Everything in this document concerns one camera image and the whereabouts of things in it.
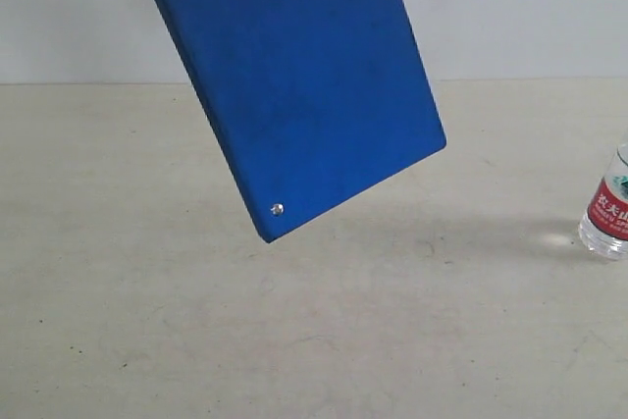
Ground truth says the blue binder folder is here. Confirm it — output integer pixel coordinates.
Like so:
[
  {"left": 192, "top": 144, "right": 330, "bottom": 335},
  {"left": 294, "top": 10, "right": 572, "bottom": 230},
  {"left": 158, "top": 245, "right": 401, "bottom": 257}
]
[{"left": 154, "top": 0, "right": 446, "bottom": 242}]

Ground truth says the clear bottle with red label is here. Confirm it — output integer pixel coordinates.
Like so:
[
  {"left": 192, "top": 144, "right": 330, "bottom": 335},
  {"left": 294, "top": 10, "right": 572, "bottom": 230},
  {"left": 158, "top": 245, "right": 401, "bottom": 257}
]
[{"left": 578, "top": 134, "right": 627, "bottom": 261}]

